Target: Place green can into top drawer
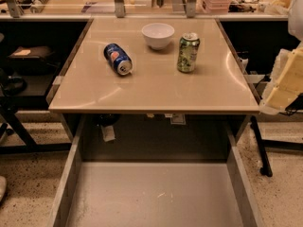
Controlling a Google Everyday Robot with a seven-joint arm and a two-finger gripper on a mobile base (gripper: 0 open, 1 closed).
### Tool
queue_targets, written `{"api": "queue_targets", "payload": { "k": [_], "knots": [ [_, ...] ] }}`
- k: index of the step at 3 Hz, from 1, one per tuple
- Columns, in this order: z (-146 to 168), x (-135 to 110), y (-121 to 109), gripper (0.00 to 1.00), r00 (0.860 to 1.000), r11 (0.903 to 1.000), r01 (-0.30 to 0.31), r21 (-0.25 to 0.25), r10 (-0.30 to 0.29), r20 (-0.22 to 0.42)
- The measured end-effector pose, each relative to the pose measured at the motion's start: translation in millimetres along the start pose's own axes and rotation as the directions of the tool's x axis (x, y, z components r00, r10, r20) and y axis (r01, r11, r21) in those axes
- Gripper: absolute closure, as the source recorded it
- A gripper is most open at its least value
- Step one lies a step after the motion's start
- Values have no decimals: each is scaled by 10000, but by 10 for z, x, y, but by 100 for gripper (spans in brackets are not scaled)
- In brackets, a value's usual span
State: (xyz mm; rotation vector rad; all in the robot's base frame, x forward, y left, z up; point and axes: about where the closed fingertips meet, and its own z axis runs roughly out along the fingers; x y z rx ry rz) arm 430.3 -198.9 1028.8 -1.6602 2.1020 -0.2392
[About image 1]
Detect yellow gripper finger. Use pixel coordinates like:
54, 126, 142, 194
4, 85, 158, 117
259, 47, 303, 114

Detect green soda can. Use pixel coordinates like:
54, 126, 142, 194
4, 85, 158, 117
177, 32, 200, 73

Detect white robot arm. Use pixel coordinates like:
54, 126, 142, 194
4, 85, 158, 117
259, 0, 303, 114

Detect blue pepsi can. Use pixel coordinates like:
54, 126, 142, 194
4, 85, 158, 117
103, 44, 133, 76

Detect open grey top drawer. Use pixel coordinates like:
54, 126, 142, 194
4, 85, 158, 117
47, 115, 265, 227

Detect black table leg stand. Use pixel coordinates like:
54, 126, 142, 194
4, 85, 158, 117
250, 116, 303, 177

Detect white ceramic bowl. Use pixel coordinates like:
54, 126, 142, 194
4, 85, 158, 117
141, 23, 175, 50

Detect white paper tag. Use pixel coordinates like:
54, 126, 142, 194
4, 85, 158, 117
101, 126, 116, 142

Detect black bag on shelf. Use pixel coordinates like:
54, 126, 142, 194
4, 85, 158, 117
7, 46, 56, 76

